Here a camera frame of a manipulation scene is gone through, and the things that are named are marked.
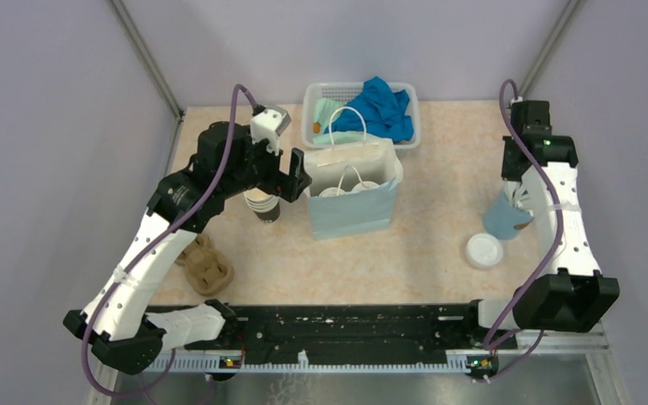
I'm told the brown cardboard cup carrier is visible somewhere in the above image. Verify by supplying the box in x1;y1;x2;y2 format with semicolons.
175;234;235;296

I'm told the mint green cloth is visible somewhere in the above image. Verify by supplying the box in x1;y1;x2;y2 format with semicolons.
312;98;368;145

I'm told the stack of white lids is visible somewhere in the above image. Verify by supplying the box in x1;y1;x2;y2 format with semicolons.
463;233;505;269

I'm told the pale blue paper bag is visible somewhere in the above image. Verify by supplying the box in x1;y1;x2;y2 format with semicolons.
304;106;403;240

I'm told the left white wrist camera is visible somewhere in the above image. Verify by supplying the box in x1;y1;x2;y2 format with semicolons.
250;105;291;156

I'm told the stack of paper cups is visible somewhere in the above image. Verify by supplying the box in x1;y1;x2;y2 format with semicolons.
243;188;281;223

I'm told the blue straw holder cup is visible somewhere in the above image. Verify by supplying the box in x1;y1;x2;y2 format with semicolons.
482;188;533;240

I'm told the white plastic basket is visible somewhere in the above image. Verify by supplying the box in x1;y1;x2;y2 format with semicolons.
300;82;421;151

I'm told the white lid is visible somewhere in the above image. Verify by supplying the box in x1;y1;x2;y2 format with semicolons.
319;186;346;197
351;181;379;192

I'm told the blue cloth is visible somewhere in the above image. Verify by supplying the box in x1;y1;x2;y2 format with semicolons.
330;76;414;143

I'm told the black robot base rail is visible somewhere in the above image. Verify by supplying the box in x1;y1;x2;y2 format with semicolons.
173;302;494;375

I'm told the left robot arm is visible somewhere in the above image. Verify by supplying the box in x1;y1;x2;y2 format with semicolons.
63;119;311;375

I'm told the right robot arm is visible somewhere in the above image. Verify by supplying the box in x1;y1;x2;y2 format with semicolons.
461;100;620;348

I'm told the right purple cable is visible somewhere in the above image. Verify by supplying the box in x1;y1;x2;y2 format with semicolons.
483;78;565;384

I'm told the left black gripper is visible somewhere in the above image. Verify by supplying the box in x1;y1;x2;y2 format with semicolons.
220;127;311;203

